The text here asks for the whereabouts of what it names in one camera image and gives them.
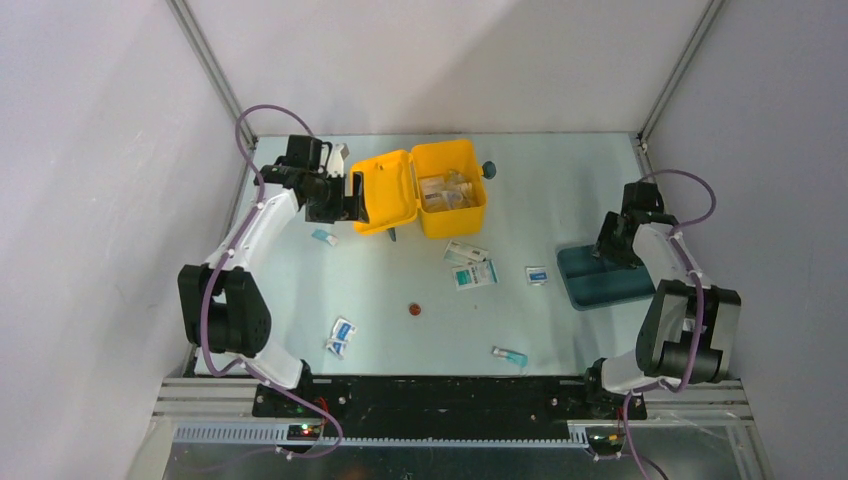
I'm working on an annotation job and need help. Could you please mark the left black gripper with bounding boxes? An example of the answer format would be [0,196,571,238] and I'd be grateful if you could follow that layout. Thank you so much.
[304,171,368,225]

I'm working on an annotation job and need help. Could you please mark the teal header plastic bag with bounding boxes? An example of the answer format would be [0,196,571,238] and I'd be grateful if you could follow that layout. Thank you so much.
[312,229,338,246]

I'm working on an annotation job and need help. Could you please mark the teal divided tray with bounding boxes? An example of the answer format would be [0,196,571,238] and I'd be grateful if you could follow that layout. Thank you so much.
[556,245,655,311]

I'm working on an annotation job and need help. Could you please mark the yellow medicine kit box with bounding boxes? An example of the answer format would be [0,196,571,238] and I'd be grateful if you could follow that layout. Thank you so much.
[351,139,497,239]

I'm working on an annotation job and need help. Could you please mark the small white blue sachet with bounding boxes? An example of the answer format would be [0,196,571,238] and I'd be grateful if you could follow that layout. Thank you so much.
[525,266,549,286]

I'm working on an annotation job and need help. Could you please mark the tape roll clear bag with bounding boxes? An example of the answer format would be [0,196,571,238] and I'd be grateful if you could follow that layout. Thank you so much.
[443,170,476,210]

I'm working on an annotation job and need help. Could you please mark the white long gauze packet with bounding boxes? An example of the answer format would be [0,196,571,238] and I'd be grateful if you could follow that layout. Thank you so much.
[443,240,489,266]

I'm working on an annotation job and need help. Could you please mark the white blue alcohol pad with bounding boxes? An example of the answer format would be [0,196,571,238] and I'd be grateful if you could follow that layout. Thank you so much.
[325,339,348,360]
[331,317,357,343]

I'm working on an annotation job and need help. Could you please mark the teal medical gauze packet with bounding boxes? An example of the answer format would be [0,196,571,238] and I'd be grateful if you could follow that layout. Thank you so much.
[451,260,498,291]

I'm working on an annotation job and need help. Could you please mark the teal capped small tube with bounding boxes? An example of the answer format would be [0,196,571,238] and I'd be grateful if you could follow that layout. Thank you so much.
[491,346,529,369]

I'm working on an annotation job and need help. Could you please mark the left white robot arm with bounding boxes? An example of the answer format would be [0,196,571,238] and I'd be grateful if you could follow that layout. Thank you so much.
[177,135,369,417]

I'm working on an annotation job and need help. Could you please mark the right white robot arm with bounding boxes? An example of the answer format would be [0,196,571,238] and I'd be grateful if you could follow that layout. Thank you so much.
[581,181,742,418]

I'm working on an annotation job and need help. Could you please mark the grey kit latch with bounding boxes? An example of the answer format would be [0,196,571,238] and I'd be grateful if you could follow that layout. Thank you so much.
[481,161,497,180]

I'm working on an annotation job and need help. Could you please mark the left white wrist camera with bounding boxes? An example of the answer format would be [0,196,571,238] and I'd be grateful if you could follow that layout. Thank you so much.
[324,142,349,178]

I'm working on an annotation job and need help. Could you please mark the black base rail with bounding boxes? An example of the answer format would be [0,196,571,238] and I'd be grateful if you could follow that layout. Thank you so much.
[252,375,647,441]

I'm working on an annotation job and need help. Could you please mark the aluminium frame front beam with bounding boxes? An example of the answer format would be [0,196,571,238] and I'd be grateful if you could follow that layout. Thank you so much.
[129,375,773,479]

